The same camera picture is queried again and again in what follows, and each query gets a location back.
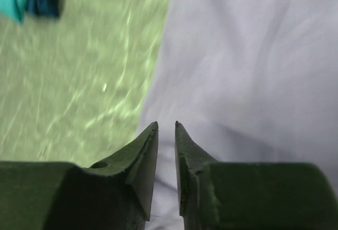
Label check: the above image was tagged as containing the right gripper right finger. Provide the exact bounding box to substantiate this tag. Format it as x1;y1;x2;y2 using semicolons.
175;122;337;229

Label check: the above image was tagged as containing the purple t shirt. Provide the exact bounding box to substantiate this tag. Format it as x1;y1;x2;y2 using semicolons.
138;0;337;229

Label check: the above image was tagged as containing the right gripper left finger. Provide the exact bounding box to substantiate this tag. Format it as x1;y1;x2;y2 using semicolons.
1;122;158;229

